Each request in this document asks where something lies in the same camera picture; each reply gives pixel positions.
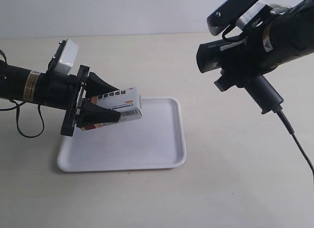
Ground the black handheld barcode scanner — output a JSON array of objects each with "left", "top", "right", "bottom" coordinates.
[{"left": 196, "top": 40, "right": 284, "bottom": 114}]

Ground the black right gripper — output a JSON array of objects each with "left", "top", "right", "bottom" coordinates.
[{"left": 213, "top": 19, "right": 277, "bottom": 92}]

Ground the white plastic tray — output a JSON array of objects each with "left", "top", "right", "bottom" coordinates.
[{"left": 57, "top": 97, "right": 187, "bottom": 172}]

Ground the white red medicine box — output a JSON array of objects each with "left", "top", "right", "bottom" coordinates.
[{"left": 80, "top": 87, "right": 142, "bottom": 131}]

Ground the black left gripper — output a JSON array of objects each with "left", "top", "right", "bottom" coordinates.
[{"left": 39, "top": 65, "right": 121, "bottom": 137}]

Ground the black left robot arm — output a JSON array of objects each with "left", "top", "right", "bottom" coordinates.
[{"left": 0, "top": 61, "right": 121, "bottom": 137}]

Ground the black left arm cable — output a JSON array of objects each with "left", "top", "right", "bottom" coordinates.
[{"left": 0, "top": 50, "right": 45, "bottom": 138}]

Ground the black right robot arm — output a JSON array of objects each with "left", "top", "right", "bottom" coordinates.
[{"left": 215, "top": 0, "right": 314, "bottom": 91}]

